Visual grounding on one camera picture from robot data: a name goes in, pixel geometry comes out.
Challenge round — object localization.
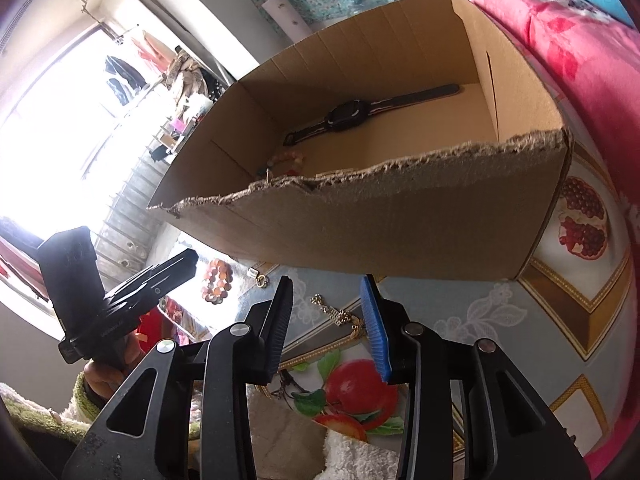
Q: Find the metal balcony railing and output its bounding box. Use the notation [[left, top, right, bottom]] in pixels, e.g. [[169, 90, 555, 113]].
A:
[[95, 150, 176, 271]]

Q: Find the orange bead bracelet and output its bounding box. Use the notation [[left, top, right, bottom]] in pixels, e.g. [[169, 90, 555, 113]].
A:
[[265, 150, 306, 177]]

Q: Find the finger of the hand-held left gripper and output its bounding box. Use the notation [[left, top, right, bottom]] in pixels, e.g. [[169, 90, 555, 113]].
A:
[[112, 248, 199, 296], [105, 266, 197, 316]]

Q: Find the fruit print tablecloth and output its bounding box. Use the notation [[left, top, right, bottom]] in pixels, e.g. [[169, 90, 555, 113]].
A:
[[167, 127, 632, 466]]

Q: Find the brown cloth pile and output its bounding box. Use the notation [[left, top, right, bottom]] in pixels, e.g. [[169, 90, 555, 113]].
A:
[[165, 45, 208, 106]]

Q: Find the dark hanging jacket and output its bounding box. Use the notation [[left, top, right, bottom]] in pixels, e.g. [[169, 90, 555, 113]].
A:
[[104, 55, 148, 106]]

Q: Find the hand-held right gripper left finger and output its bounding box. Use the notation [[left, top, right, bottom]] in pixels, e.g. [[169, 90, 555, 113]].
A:
[[62, 275, 296, 480]]

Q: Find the brown cardboard box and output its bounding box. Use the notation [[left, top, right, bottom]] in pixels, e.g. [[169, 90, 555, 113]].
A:
[[146, 0, 573, 281]]

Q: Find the pink hanging garment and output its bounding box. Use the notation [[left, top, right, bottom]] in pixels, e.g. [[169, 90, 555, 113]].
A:
[[132, 30, 173, 73]]

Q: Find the person's left hand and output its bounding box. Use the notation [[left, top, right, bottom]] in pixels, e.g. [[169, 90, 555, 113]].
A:
[[81, 337, 145, 403]]

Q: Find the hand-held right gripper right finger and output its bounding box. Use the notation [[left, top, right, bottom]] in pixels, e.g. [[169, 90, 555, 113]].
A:
[[360, 274, 588, 480]]

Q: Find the brown bead bracelet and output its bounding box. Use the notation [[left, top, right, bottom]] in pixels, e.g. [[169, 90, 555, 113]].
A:
[[200, 258, 232, 306]]

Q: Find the black smart watch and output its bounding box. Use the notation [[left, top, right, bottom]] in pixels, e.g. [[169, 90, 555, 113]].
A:
[[282, 83, 461, 148]]

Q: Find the gold chain bracelet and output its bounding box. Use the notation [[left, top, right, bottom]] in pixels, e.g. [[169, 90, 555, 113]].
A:
[[310, 294, 351, 328]]

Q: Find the white paper roll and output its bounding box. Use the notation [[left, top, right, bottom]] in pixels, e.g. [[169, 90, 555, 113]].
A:
[[262, 0, 313, 43]]

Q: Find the pink floral blanket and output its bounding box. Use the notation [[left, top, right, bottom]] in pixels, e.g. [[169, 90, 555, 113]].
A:
[[445, 0, 640, 480]]

